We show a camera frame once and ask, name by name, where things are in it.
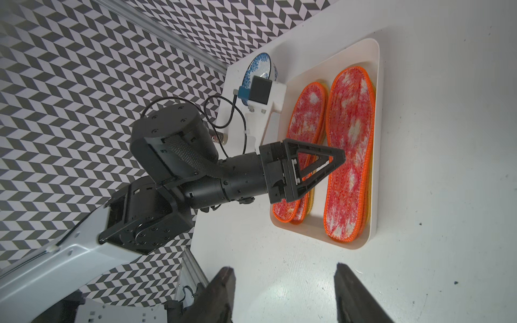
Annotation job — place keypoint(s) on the blue white porcelain bowl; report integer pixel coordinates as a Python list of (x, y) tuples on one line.
[(263, 66)]

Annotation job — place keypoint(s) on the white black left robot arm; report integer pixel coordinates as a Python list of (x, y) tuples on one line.
[(184, 174)]

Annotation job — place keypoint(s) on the red orange-edged insole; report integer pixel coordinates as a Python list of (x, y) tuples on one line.
[(349, 125), (305, 124)]

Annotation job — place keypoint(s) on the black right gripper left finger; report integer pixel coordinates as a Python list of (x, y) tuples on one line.
[(216, 301)]

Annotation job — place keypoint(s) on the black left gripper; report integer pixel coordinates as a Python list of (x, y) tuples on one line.
[(273, 172)]

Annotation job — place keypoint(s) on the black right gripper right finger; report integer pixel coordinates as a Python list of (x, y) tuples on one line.
[(354, 302)]

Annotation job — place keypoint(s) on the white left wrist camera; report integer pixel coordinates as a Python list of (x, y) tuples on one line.
[(259, 126)]

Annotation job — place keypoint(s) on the yellow fleece insole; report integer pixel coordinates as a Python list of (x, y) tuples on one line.
[(310, 196)]

